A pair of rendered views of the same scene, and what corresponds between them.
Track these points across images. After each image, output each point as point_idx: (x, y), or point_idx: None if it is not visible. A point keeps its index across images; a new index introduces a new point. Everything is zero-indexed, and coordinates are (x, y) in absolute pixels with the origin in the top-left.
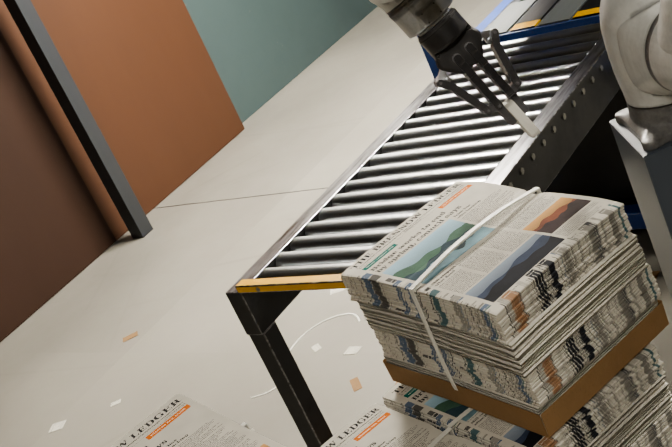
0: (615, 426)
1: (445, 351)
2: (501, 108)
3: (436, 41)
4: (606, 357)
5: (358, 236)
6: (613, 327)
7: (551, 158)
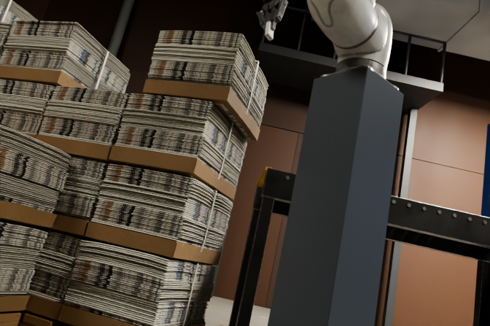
0: (169, 117)
1: None
2: (265, 23)
3: None
4: (187, 84)
5: None
6: (198, 74)
7: (410, 217)
